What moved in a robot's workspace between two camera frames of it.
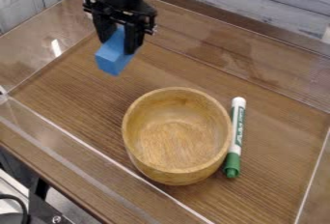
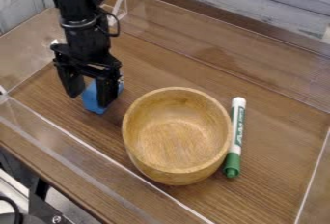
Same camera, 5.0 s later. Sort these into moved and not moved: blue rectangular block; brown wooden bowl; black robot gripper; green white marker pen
Moved: black robot gripper; blue rectangular block
Not moved: green white marker pen; brown wooden bowl
